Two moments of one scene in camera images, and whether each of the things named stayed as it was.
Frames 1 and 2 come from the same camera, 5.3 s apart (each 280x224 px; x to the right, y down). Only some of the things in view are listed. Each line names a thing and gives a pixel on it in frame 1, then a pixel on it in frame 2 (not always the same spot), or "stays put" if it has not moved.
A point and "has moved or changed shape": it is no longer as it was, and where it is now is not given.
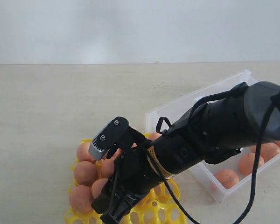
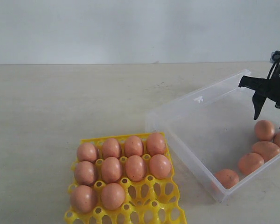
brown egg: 97,186 has moved or changed shape
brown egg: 85,173 stays put
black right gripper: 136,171 -> 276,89
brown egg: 83,153 stays put
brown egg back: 107,167 stays put
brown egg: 247,162 stays put
